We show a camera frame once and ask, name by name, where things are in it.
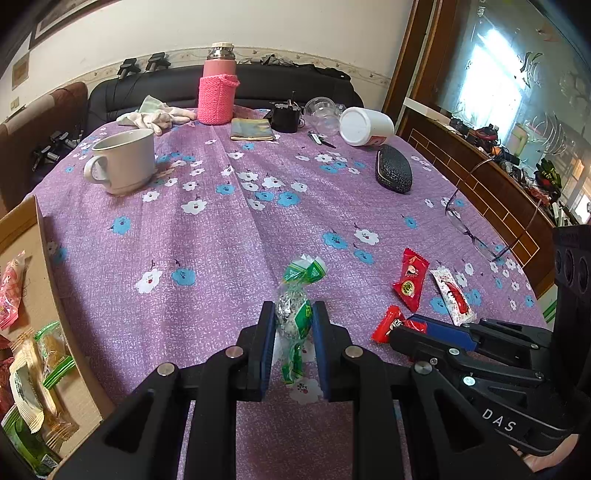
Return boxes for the small black cup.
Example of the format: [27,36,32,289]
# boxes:
[270,99,303,134]

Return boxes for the small red snack packet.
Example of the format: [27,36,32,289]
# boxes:
[372,305,428,344]

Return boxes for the green silver snack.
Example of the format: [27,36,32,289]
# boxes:
[274,254,328,386]

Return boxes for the white ceramic mug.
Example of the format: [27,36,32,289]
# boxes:
[83,128,156,195]

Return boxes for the white red snack packet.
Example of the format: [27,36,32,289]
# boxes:
[429,267,477,326]

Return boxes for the framed wall picture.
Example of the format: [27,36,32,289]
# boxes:
[32,0,121,40]

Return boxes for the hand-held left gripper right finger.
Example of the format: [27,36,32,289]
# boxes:
[311,301,527,480]

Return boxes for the black garment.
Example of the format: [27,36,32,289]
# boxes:
[300,65,354,81]

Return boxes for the cardboard box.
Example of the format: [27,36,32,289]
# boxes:
[0,195,116,480]

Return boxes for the dark red snack packet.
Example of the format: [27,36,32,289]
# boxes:
[0,335,21,416]

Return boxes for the pink thermos with knitted sleeve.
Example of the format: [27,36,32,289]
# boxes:
[198,41,241,125]

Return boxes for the brown armchair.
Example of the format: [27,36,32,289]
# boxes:
[0,82,89,213]

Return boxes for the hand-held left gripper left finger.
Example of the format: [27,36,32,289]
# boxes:
[55,300,278,480]

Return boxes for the khaki fabric pouch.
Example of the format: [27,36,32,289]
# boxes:
[230,117,276,142]

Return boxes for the thin-framed eyeglasses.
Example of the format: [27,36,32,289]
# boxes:
[444,154,546,264]

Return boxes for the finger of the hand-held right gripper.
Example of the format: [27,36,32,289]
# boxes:
[389,325,548,393]
[406,314,555,367]

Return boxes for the clear glass jar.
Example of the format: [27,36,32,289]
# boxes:
[303,96,345,137]

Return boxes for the pile of black gadgets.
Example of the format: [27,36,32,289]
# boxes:
[30,131,79,174]

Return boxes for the black leather sofa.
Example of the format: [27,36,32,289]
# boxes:
[87,64,365,134]

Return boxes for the black glasses case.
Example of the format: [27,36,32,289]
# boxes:
[375,144,413,195]

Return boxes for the purple floral tablecloth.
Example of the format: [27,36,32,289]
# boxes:
[34,104,552,480]

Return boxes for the white plastic jar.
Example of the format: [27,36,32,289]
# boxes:
[339,106,395,147]

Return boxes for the wall mirror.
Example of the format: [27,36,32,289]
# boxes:
[436,0,591,222]

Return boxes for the crumpled white cloth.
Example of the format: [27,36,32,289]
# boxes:
[115,95,198,137]

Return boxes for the green trimmed biscuit packet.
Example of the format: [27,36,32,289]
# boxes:
[33,320,77,388]

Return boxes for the wooden cabinet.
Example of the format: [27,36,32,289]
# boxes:
[383,0,591,296]

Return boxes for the pink snack packet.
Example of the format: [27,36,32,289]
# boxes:
[0,251,27,330]

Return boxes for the person's right hand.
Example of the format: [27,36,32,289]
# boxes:
[508,436,580,472]

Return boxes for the clear biscuit packet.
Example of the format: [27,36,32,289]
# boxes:
[8,339,79,446]

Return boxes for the green snack packet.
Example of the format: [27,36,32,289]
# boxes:
[0,408,61,477]

